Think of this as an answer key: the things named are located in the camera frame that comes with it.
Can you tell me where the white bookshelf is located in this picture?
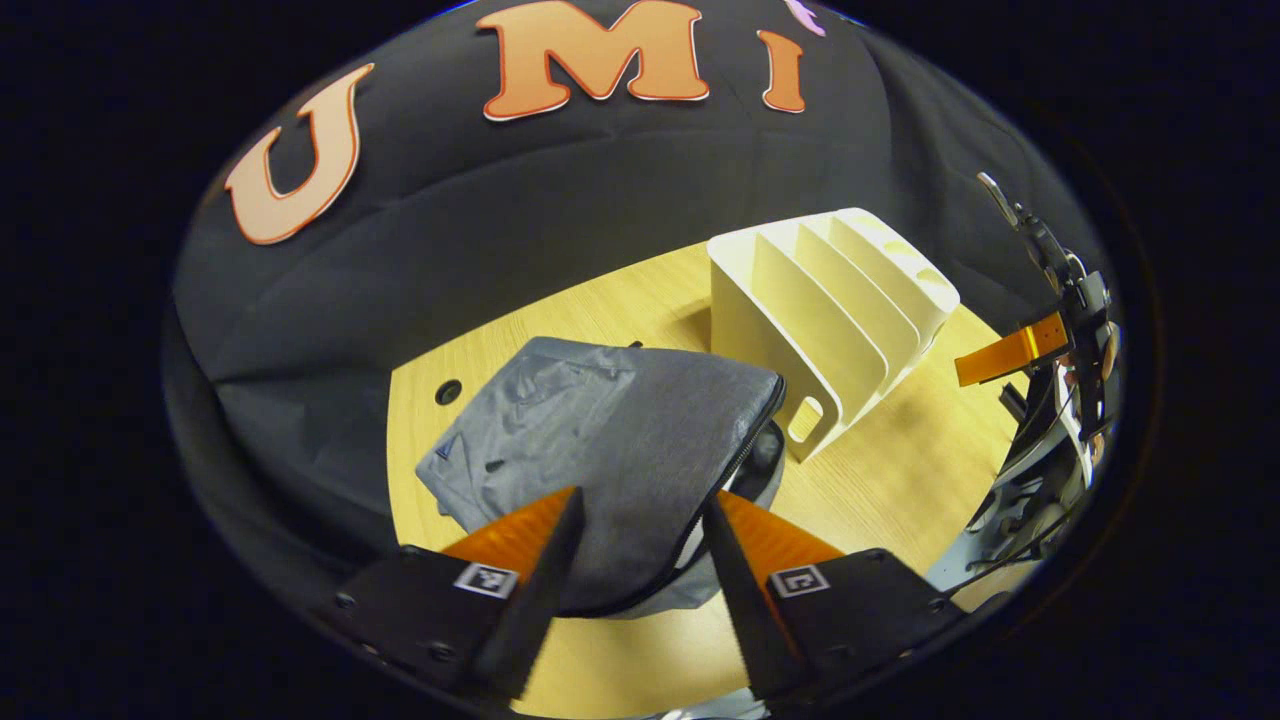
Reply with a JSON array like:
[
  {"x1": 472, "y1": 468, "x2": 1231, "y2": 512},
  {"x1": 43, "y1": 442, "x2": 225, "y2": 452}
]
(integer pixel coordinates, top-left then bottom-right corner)
[{"x1": 707, "y1": 207, "x2": 961, "y2": 463}]

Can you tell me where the grey schoolbag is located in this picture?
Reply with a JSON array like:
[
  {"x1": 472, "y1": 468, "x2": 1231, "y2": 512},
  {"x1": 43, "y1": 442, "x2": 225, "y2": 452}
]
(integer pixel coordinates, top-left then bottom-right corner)
[{"x1": 415, "y1": 337, "x2": 788, "y2": 619}]

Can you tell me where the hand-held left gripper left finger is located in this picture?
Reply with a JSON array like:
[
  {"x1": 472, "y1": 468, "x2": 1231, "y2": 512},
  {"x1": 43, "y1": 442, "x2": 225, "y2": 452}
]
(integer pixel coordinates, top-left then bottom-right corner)
[{"x1": 315, "y1": 487, "x2": 587, "y2": 701}]

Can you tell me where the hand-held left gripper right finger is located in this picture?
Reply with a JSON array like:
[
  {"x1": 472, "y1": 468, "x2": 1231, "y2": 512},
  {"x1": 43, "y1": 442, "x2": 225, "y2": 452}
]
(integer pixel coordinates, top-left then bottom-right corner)
[{"x1": 703, "y1": 490, "x2": 967, "y2": 701}]

